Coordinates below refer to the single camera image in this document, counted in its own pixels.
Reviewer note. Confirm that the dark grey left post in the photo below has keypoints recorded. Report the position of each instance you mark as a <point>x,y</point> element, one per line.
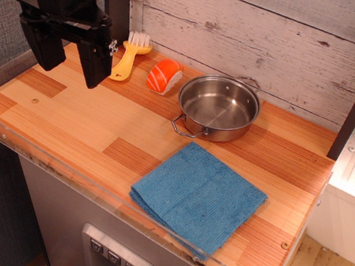
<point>117,0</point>

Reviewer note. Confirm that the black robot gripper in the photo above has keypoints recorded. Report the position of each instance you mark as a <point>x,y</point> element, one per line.
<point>96,58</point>

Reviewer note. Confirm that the silver dispenser button panel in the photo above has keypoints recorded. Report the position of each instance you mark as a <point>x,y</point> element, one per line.
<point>102,250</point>

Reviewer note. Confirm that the stainless steel pot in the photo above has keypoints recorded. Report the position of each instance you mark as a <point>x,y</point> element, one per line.
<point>217,108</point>

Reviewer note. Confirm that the orange salmon sushi toy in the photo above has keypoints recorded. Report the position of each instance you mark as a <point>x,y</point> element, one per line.
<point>164,75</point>

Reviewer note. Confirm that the blue folded cloth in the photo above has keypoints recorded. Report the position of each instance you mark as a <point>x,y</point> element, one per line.
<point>198,198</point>

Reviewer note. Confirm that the clear acrylic edge guard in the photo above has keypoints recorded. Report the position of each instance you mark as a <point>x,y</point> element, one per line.
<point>291,176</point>

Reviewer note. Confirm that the yellow dish brush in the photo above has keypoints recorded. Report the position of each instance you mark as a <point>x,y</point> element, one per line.
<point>137,43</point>

